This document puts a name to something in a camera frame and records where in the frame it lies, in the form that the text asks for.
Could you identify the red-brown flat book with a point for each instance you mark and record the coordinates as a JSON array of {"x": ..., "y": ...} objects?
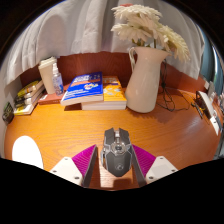
[{"x": 48, "y": 99}]

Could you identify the yellow black cover book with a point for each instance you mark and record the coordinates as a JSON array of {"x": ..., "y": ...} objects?
[{"x": 29, "y": 88}]

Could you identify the white ceramic jug vase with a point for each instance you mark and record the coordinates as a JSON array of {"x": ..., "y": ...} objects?
[{"x": 145, "y": 86}]

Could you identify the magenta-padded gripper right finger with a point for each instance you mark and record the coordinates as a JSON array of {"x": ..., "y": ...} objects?
[{"x": 160, "y": 168}]

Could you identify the black spine book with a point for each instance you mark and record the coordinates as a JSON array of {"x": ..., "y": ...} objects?
[{"x": 28, "y": 97}]

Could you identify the clear spray bottle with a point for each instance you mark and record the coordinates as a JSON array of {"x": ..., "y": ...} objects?
[{"x": 57, "y": 83}]

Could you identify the white paper sheet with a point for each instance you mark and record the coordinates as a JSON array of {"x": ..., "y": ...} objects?
[{"x": 215, "y": 126}]

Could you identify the dark grey curtain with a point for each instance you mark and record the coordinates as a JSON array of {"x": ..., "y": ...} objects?
[{"x": 211, "y": 60}]

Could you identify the white spine book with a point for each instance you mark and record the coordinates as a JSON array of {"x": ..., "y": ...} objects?
[{"x": 25, "y": 109}]

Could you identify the grey black computer mouse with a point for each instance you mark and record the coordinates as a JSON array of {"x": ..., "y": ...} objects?
[{"x": 116, "y": 156}]

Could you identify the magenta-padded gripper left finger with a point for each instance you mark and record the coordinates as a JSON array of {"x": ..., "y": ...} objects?
[{"x": 66, "y": 168}]

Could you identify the white yellow round mouse pad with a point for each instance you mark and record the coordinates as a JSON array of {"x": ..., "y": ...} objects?
[{"x": 26, "y": 151}]

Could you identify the white tissue pack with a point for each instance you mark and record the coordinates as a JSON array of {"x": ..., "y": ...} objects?
[{"x": 46, "y": 75}]

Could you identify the white curtain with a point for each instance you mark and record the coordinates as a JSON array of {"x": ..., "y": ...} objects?
[{"x": 73, "y": 30}]

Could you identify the white flower bouquet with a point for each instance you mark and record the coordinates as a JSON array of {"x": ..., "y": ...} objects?
[{"x": 143, "y": 23}]

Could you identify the orange cover book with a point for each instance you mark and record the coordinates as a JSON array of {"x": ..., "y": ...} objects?
[{"x": 113, "y": 95}]

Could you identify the green black mug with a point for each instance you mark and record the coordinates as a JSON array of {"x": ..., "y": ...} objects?
[{"x": 8, "y": 113}]

